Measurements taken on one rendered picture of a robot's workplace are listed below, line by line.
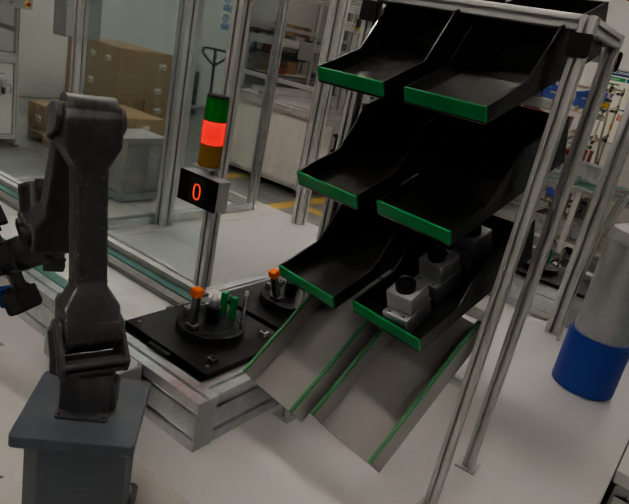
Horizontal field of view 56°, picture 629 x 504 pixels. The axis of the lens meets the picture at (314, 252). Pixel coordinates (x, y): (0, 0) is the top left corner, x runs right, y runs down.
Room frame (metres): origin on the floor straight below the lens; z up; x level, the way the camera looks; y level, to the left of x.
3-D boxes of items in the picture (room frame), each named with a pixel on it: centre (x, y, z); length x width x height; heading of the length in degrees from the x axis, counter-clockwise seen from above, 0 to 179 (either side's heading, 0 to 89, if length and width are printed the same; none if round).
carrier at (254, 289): (1.30, 0.03, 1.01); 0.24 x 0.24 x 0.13; 56
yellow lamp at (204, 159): (1.30, 0.27, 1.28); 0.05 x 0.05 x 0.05
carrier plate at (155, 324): (1.09, 0.18, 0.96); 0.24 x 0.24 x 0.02; 56
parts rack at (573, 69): (0.99, -0.19, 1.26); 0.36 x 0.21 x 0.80; 56
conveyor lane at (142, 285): (1.28, 0.41, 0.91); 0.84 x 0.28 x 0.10; 56
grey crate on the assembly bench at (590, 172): (5.99, -2.44, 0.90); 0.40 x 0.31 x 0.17; 55
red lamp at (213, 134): (1.30, 0.27, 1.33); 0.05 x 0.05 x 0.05
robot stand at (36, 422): (0.65, 0.25, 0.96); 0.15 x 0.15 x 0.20; 10
